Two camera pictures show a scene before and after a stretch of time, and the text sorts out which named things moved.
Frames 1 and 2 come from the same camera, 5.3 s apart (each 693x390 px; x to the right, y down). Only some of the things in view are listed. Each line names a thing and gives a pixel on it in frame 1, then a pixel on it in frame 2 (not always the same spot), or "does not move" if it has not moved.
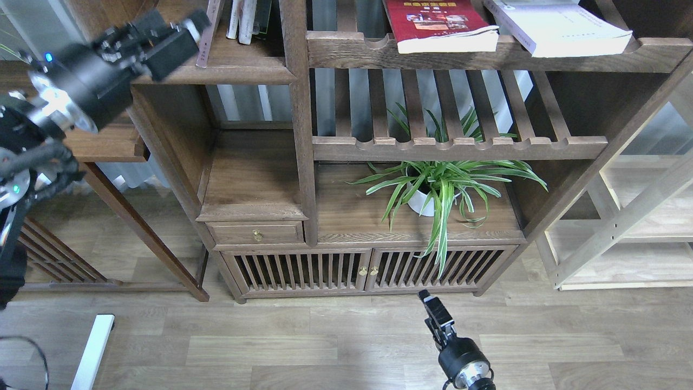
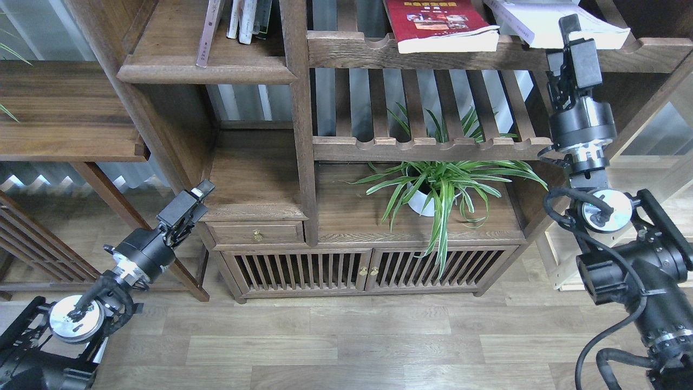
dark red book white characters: [209, 25] does not move
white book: [561, 28] does not move
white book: [246, 19] does not move
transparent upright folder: [262, 11] does not move
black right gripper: [457, 352] -> [582, 128]
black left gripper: [91, 84] -> [143, 254]
